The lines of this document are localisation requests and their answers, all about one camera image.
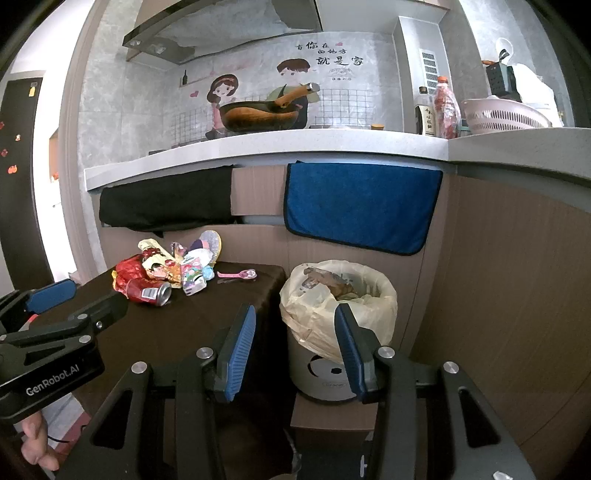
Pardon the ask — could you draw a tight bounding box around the blue hanging towel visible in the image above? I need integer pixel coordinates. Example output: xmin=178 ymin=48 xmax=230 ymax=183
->
xmin=283 ymin=162 xmax=443 ymax=256

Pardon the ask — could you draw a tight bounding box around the pink plastic spoon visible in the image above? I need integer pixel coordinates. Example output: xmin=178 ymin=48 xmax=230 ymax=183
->
xmin=217 ymin=269 xmax=257 ymax=280

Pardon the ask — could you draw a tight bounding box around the white trash bin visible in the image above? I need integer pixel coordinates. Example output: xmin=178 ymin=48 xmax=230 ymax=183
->
xmin=287 ymin=331 xmax=356 ymax=403

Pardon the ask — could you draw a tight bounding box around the black refrigerator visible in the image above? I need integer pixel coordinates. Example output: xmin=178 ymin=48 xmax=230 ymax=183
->
xmin=0 ymin=77 xmax=53 ymax=290

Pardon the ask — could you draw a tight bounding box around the silver round cake board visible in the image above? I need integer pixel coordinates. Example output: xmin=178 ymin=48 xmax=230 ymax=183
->
xmin=199 ymin=230 xmax=222 ymax=267

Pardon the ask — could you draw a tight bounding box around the dark sauce bottle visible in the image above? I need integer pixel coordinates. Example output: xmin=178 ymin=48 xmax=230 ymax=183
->
xmin=415 ymin=86 xmax=437 ymax=137

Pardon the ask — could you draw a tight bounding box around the cartoon couple wall sticker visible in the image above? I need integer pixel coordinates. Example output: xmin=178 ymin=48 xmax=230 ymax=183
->
xmin=169 ymin=38 xmax=374 ymax=145

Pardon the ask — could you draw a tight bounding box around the range hood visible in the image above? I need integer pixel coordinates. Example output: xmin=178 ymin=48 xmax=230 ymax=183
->
xmin=122 ymin=1 xmax=322 ymax=70

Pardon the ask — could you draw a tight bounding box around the pink tissue pack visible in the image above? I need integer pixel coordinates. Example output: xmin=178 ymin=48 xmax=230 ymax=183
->
xmin=180 ymin=258 xmax=214 ymax=296

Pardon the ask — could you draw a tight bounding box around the black hanging cloth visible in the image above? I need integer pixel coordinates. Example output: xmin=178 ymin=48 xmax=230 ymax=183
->
xmin=98 ymin=166 xmax=233 ymax=237

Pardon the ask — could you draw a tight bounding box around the person's left hand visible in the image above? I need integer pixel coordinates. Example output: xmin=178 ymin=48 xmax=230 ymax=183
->
xmin=21 ymin=412 xmax=60 ymax=472

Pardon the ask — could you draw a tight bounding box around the cream noodle packet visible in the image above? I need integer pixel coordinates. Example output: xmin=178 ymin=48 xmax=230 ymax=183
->
xmin=137 ymin=239 xmax=181 ymax=289

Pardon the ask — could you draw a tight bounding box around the red drink bottle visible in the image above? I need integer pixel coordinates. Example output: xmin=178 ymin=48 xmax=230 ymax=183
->
xmin=434 ymin=76 xmax=462 ymax=140

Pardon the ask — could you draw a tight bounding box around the red drink can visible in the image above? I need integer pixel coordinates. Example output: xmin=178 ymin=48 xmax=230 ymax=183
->
xmin=125 ymin=278 xmax=172 ymax=307

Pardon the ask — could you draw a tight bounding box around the brown wok with handle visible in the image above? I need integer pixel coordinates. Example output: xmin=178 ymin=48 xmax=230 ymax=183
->
xmin=219 ymin=83 xmax=321 ymax=133

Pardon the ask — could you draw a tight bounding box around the red plastic bag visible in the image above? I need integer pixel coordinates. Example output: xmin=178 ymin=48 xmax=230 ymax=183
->
xmin=111 ymin=254 xmax=149 ymax=296

